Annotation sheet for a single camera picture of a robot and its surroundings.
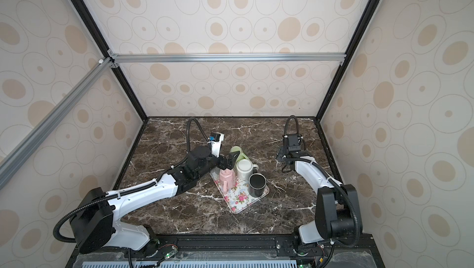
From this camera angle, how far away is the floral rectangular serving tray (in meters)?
0.86

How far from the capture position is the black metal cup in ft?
2.70

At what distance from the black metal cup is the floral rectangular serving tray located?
0.01 meters
